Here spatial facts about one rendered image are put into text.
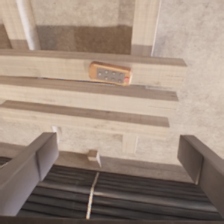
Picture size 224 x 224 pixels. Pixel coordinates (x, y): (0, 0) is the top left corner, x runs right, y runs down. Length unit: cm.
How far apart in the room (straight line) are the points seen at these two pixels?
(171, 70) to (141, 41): 19
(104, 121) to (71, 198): 80
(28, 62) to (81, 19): 33
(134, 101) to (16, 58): 58
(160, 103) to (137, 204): 89
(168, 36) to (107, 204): 122
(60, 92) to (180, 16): 66
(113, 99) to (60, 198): 101
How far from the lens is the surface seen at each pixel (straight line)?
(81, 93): 81
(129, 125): 88
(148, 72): 71
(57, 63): 78
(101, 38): 89
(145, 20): 76
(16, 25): 94
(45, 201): 154
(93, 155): 140
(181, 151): 17
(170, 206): 150
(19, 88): 96
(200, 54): 95
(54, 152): 16
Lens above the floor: 85
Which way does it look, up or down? 51 degrees down
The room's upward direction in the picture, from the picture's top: 168 degrees counter-clockwise
